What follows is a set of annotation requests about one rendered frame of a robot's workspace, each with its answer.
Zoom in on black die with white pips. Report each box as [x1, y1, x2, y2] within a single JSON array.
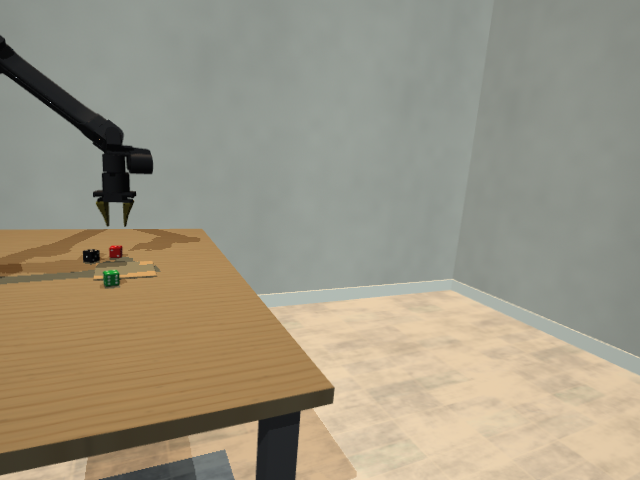
[[83, 249, 100, 263]]

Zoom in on red die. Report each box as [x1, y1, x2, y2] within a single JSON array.
[[109, 246, 123, 258]]

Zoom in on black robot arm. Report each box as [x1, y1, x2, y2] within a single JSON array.
[[0, 35, 153, 176]]

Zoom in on green die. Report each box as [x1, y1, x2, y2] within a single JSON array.
[[103, 270, 120, 287]]

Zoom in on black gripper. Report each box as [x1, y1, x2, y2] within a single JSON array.
[[93, 172, 136, 227]]

